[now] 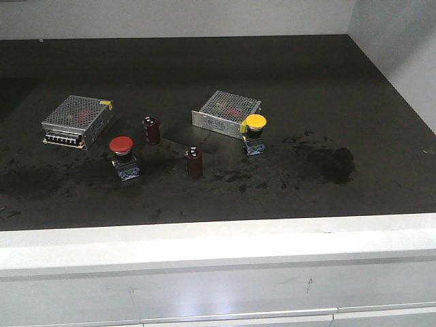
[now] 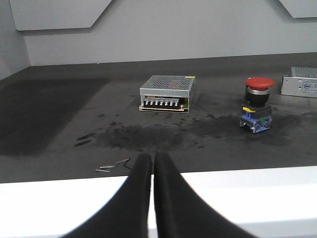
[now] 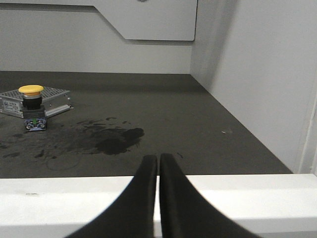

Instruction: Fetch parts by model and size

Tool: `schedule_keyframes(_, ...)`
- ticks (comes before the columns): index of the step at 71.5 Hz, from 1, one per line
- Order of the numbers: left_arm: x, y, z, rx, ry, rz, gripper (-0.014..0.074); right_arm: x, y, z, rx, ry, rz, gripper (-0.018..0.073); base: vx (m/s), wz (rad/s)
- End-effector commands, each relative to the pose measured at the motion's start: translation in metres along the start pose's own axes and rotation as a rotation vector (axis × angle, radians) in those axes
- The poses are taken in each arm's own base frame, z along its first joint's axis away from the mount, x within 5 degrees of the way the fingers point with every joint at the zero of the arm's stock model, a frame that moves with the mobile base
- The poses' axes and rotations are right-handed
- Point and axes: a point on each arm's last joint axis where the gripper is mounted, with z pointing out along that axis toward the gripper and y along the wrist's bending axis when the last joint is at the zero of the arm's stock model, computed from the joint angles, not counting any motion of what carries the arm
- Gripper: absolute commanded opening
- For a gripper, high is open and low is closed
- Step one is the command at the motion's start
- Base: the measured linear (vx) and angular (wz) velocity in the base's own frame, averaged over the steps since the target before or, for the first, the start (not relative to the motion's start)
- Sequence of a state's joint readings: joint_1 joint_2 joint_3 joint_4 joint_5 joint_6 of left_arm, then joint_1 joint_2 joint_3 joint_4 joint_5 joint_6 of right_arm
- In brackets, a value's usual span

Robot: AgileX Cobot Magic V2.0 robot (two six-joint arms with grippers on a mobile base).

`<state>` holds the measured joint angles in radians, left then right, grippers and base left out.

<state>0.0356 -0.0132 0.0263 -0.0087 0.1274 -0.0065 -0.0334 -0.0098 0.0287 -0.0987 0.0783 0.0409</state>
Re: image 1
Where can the yellow mushroom push button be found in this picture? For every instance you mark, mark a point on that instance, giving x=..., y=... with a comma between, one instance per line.
x=251, y=130

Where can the red mushroom push button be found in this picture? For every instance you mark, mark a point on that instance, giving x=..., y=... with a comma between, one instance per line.
x=124, y=161

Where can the front dark red capacitor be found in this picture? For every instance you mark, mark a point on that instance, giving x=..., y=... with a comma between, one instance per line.
x=193, y=156

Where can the dark red capacitor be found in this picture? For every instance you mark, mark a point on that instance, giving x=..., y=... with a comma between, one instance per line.
x=151, y=130
x=193, y=156

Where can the right mesh power supply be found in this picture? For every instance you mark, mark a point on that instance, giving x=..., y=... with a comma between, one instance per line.
x=225, y=112

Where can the mesh power supply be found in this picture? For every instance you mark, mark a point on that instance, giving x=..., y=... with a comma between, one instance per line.
x=225, y=112
x=77, y=121

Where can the rear dark red capacitor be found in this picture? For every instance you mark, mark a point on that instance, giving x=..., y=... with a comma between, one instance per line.
x=151, y=130

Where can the left mesh power supply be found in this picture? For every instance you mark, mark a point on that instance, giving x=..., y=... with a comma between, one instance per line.
x=77, y=121

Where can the white shelf front rail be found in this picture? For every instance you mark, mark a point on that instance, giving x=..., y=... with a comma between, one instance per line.
x=331, y=271

